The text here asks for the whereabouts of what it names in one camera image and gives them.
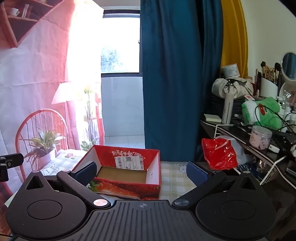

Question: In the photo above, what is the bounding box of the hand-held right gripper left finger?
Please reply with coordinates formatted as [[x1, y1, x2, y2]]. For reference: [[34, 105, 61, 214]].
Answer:
[[24, 161, 111, 209]]

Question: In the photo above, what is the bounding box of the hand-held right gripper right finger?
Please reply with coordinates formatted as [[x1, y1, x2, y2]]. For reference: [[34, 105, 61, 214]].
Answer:
[[173, 161, 264, 208]]

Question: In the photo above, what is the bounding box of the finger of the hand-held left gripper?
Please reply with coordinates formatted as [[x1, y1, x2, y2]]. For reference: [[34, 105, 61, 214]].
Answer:
[[0, 153, 24, 168]]

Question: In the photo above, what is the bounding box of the red cardboard box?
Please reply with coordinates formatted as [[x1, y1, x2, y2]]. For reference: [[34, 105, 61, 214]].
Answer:
[[71, 145, 162, 201]]

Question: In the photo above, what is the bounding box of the checked bunny tablecloth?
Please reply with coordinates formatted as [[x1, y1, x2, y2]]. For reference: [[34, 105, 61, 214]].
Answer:
[[5, 149, 208, 209]]

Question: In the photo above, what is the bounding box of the red plastic bag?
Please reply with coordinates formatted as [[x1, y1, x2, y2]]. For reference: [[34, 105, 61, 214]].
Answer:
[[202, 137, 238, 171]]

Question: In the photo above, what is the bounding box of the white spray bottle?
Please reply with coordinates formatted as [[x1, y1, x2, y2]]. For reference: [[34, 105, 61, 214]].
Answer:
[[221, 93, 234, 125]]

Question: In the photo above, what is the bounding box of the black storage basket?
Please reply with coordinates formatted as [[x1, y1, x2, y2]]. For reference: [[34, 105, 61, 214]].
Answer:
[[210, 94, 246, 115]]

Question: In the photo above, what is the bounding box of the clear plastic jar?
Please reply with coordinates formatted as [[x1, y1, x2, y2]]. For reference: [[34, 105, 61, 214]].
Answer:
[[249, 125, 273, 150]]

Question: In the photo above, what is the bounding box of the green plush toy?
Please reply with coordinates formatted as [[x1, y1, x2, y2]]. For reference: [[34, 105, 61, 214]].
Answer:
[[242, 97, 288, 130]]

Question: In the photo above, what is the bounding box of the teal curtain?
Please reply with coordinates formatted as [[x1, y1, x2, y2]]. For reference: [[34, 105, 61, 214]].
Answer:
[[140, 0, 224, 163]]

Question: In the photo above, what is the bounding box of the white paper roll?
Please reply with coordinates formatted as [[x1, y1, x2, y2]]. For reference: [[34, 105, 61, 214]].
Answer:
[[221, 64, 240, 79]]

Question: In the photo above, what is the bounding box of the white brush holder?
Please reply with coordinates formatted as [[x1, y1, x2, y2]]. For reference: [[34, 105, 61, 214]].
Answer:
[[258, 77, 278, 98]]

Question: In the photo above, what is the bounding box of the window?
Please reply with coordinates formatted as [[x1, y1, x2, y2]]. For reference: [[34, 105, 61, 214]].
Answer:
[[100, 9, 142, 78]]

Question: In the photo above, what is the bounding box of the round vanity mirror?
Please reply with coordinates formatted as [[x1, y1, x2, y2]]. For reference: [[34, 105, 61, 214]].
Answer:
[[281, 52, 296, 80]]

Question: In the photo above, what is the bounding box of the yellow curtain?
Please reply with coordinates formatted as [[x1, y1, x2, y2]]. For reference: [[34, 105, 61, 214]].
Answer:
[[220, 0, 249, 77]]

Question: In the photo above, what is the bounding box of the white wire rack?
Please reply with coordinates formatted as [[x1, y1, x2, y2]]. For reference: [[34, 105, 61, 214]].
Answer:
[[214, 124, 287, 185]]

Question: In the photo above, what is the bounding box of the beige drawstring bag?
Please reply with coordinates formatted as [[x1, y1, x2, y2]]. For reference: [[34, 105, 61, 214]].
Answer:
[[211, 77, 255, 100]]

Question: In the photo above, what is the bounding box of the black cable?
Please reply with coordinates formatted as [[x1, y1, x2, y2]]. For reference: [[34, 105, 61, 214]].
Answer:
[[254, 104, 292, 133]]

